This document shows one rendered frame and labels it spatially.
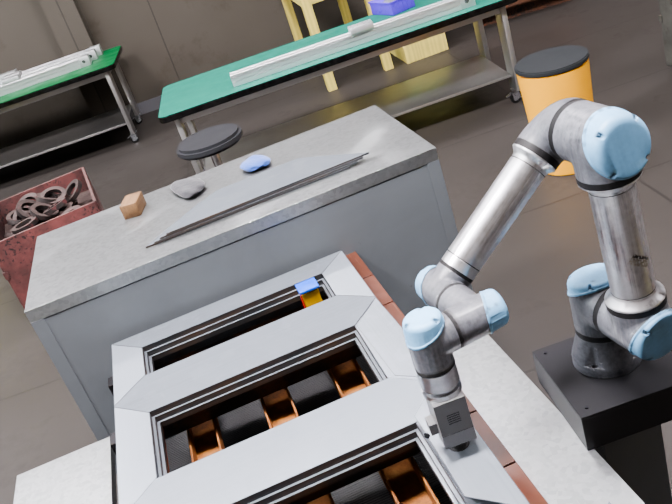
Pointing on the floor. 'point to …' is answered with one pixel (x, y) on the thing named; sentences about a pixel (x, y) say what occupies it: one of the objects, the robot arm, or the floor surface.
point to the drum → (554, 82)
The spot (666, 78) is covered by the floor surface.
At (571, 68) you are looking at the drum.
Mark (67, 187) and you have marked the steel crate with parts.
